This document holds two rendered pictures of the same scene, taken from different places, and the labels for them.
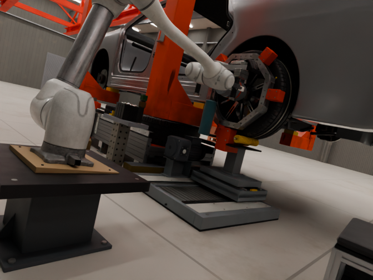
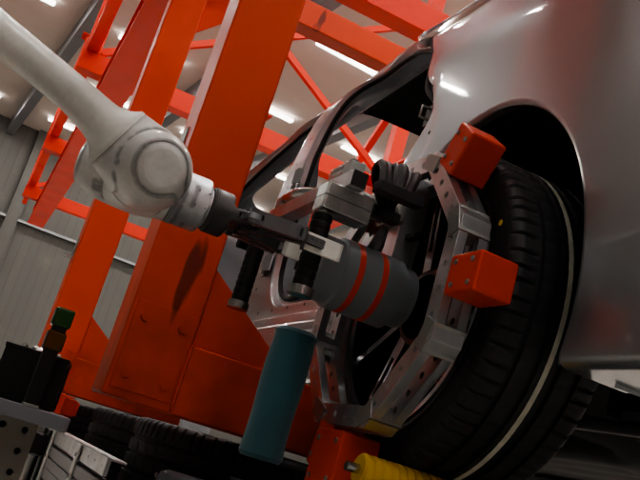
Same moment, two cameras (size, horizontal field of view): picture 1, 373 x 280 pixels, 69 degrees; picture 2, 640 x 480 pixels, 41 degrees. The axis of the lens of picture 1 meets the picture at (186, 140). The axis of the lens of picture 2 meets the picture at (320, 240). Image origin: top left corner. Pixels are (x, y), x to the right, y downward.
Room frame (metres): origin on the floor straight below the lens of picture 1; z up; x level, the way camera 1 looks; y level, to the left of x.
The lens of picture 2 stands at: (0.45, -0.77, 0.47)
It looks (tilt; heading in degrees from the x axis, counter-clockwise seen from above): 15 degrees up; 23
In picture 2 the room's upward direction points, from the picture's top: 17 degrees clockwise
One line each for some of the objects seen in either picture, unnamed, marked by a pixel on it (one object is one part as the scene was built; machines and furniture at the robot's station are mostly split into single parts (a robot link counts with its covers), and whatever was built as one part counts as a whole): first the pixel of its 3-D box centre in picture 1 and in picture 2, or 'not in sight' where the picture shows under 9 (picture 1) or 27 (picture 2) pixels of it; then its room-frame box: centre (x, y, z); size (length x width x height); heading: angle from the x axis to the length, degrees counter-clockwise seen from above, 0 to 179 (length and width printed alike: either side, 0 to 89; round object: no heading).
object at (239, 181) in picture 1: (233, 161); not in sight; (2.15, -0.41, 0.32); 0.40 x 0.30 x 0.28; 42
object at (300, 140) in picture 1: (296, 135); not in sight; (3.82, -1.48, 0.69); 0.52 x 0.17 x 0.35; 132
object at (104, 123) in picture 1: (93, 120); (49, 459); (3.16, 1.11, 0.28); 2.47 x 0.09 x 0.22; 42
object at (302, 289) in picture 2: (234, 88); (311, 251); (1.75, -0.22, 0.83); 0.04 x 0.04 x 0.16
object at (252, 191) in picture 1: (227, 184); not in sight; (2.15, -0.41, 0.13); 0.50 x 0.36 x 0.10; 42
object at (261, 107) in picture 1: (237, 91); (388, 293); (2.04, -0.28, 0.85); 0.54 x 0.07 x 0.54; 42
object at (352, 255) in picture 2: (231, 88); (356, 281); (1.99, -0.23, 0.85); 0.21 x 0.14 x 0.14; 132
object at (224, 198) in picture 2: not in sight; (231, 218); (1.65, -0.11, 0.83); 0.09 x 0.08 x 0.07; 132
